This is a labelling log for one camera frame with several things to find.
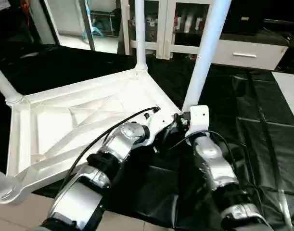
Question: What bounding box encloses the white plastic table top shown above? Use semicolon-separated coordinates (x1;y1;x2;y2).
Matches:
0;67;187;205

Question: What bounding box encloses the white glass door cabinet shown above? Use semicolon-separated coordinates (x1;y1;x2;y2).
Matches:
120;0;216;60

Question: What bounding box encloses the black table mat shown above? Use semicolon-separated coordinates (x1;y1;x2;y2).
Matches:
0;44;294;231

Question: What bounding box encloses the white drawer unit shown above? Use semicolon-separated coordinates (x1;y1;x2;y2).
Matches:
211;39;288;72

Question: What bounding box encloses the white flat board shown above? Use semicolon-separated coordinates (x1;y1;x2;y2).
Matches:
272;71;294;128

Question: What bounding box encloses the black speaker box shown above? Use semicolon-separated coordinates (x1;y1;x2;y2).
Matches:
224;0;265;34

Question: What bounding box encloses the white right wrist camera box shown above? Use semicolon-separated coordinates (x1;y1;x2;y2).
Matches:
187;105;210;136

